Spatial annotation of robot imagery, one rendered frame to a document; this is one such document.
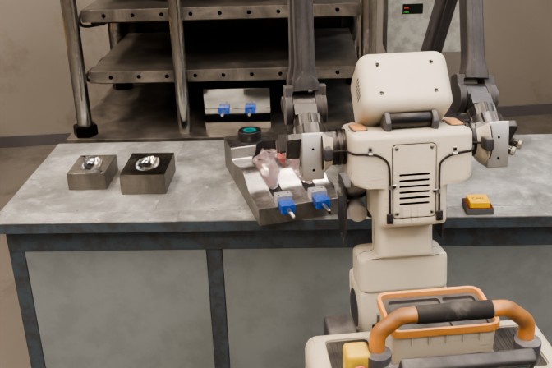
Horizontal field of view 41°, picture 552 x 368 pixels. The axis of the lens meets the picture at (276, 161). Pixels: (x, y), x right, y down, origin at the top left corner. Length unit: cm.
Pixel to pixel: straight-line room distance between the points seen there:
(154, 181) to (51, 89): 298
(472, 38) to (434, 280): 61
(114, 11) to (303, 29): 137
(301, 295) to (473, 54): 98
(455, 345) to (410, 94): 55
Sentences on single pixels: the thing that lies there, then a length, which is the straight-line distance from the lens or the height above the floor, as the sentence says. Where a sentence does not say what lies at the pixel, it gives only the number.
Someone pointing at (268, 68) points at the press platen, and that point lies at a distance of 299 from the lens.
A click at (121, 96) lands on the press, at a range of 364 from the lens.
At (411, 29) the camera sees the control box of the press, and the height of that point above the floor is 117.
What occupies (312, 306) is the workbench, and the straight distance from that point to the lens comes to 246.
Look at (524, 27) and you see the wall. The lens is 562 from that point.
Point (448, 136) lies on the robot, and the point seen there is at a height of 122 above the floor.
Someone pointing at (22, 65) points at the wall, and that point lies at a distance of 536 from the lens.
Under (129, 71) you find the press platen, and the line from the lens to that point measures 307.
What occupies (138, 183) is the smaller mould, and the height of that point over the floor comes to 84.
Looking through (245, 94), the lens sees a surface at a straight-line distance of 301.
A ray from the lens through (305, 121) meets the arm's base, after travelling 175.
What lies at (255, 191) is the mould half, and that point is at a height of 86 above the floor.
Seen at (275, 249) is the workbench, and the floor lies 67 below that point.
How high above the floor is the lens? 180
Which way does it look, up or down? 22 degrees down
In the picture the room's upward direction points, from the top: 2 degrees counter-clockwise
